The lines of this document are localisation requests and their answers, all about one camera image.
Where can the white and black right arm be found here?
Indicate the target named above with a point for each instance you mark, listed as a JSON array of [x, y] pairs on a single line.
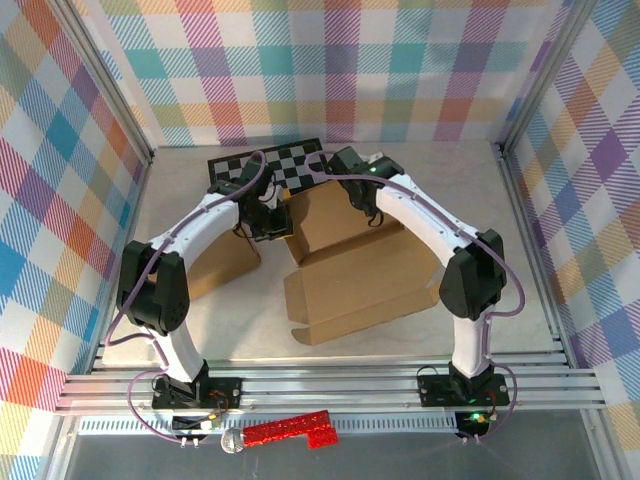
[[425, 215]]

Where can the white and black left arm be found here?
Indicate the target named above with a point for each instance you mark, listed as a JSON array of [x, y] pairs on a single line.
[[200, 230]]

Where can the yellow toy brick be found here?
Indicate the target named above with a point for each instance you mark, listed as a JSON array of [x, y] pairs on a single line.
[[286, 194]]

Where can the black and grey chessboard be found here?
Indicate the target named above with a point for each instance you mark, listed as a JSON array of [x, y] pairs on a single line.
[[295, 160]]

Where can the red glitter toy microphone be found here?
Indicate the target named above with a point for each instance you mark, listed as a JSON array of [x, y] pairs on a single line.
[[280, 430]]

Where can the small controller board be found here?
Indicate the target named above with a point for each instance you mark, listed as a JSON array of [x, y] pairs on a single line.
[[195, 422], [472, 422]]

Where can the red glitter block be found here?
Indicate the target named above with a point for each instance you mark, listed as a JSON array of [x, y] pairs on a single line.
[[322, 439]]

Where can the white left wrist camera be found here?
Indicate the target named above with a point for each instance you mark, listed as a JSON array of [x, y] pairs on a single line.
[[271, 195]]

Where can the aluminium side rail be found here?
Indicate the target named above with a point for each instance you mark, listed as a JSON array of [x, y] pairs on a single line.
[[134, 210], [547, 295]]

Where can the aluminium rail beam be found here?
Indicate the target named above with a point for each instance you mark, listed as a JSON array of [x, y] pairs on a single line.
[[325, 385]]

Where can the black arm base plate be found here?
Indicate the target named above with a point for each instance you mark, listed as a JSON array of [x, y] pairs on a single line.
[[435, 392], [225, 390]]

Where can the aluminium frame post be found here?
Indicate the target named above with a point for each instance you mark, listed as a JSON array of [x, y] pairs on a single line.
[[107, 75], [542, 75]]

